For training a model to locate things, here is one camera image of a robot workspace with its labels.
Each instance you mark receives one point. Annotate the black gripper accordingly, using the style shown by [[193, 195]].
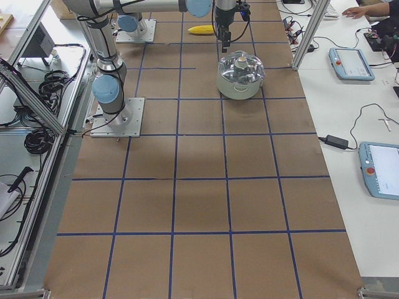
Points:
[[222, 17]]

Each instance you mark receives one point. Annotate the glass pot lid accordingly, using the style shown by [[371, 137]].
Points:
[[241, 67]]

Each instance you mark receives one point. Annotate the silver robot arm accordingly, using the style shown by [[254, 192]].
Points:
[[108, 88]]

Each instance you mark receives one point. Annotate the white steel cooking pot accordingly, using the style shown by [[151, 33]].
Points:
[[237, 91]]

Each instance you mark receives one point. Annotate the person's hand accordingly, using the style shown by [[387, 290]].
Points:
[[355, 12]]

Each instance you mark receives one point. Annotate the far blue teach pendant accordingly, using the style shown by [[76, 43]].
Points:
[[350, 64]]

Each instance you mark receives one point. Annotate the blue teach pendant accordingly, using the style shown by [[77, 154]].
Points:
[[350, 64], [379, 166]]

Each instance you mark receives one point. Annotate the black power adapter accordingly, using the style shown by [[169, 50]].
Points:
[[335, 142]]

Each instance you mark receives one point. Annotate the brown paper table mat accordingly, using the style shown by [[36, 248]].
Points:
[[217, 198]]

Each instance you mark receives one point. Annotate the near blue teach pendant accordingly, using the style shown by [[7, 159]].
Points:
[[379, 166]]

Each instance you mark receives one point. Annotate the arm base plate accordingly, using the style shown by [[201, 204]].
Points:
[[127, 123], [140, 31]]

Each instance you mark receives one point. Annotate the aluminium frame post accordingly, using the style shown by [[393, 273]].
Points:
[[310, 30]]

